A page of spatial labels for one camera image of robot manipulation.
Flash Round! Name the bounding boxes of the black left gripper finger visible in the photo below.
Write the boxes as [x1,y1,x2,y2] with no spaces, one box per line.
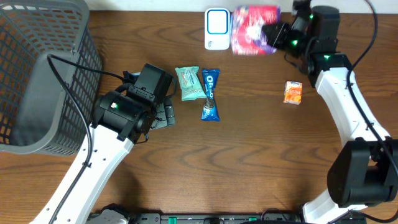
[151,103,170,129]
[164,97,176,126]

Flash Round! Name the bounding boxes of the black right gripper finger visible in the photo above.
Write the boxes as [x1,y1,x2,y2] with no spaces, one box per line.
[262,22,288,36]
[264,33,280,49]

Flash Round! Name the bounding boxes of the red purple tissue pack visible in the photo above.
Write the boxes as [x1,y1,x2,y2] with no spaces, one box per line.
[231,5,281,55]

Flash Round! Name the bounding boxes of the mint green snack pack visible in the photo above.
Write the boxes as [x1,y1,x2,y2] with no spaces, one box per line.
[175,66,206,101]

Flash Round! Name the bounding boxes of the small orange tissue packet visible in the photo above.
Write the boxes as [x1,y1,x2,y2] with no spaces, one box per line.
[284,81,302,105]

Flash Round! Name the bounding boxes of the blue Oreo cookie pack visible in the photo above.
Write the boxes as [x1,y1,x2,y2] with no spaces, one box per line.
[201,69,220,122]

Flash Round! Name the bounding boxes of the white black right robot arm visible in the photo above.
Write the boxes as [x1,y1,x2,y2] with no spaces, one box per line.
[262,22,397,223]

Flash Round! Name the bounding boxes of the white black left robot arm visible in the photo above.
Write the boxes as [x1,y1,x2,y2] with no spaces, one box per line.
[33,83,175,223]

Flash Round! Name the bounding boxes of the white barcode scanner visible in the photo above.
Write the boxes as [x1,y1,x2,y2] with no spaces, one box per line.
[205,8,231,50]

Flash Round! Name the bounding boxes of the grey plastic shopping basket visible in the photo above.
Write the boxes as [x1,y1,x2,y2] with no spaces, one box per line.
[1,0,102,156]

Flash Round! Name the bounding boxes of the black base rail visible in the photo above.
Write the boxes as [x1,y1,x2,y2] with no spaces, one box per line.
[86,203,368,224]

